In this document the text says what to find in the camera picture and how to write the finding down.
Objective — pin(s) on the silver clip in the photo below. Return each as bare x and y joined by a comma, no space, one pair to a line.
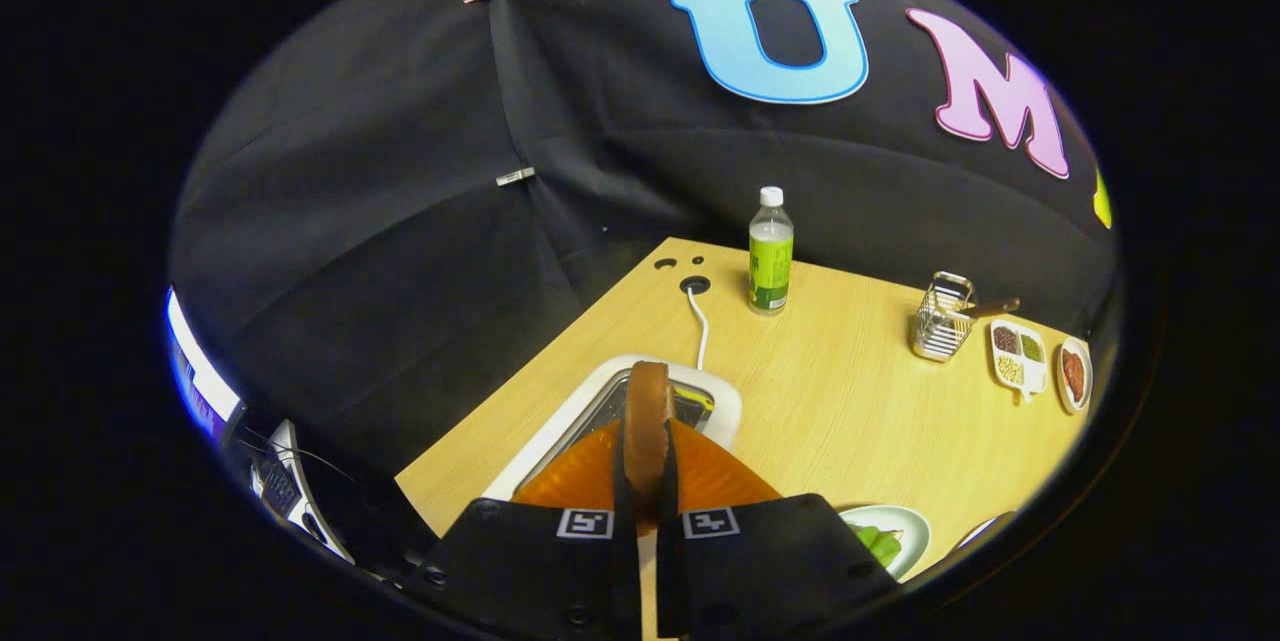
516,176

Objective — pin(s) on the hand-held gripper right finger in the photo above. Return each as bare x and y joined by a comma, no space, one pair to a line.
760,561

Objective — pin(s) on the green label plastic bottle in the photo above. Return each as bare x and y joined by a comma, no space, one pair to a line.
770,271

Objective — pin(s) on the pale green round plate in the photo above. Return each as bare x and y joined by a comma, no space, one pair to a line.
912,525

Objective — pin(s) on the white toaster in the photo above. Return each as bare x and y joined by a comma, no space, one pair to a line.
722,411

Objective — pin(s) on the brown meat piece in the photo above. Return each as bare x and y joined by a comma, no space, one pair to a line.
1074,373

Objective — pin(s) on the black backdrop cloth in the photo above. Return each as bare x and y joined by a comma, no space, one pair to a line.
400,221

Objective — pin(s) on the computer keyboard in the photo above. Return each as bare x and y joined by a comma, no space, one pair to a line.
285,491

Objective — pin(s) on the toasted bread slice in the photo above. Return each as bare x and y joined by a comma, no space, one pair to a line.
648,421

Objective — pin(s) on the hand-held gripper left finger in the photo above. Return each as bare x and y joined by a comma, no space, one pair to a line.
540,561

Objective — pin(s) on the green lettuce leaf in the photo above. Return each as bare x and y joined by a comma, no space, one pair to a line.
880,544

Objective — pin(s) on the white round plate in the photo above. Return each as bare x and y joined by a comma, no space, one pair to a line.
1072,408

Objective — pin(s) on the white divided bean dish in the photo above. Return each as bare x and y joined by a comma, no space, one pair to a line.
1030,378

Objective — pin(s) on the computer monitor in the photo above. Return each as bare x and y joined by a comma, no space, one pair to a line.
195,376

